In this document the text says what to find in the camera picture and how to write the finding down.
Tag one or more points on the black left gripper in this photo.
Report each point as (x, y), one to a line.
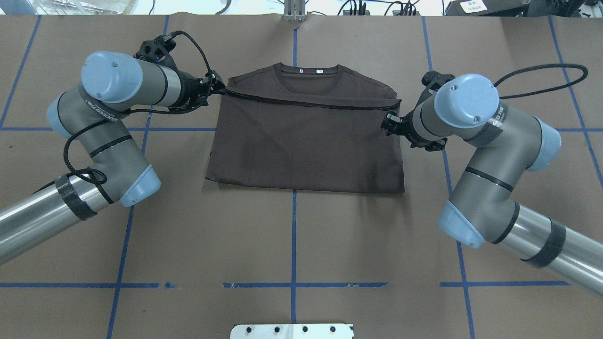
(190, 88)

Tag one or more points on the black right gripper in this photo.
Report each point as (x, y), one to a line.
(408, 123)

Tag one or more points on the dark brown t-shirt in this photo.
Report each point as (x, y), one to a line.
(305, 128)

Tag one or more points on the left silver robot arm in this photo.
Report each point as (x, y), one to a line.
(92, 113)

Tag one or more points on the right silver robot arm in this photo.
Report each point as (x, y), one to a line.
(507, 142)

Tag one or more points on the black box with label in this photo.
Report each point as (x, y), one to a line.
(493, 8)

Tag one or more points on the clear plastic bag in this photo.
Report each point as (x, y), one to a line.
(82, 7)

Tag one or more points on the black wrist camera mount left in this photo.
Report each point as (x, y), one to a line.
(157, 51)

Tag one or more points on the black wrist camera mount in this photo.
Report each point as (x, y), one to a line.
(157, 51)
(433, 80)

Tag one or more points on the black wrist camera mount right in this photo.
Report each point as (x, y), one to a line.
(433, 80)

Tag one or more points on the aluminium frame post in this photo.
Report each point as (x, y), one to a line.
(294, 10)

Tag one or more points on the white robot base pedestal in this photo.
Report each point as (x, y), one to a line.
(293, 331)

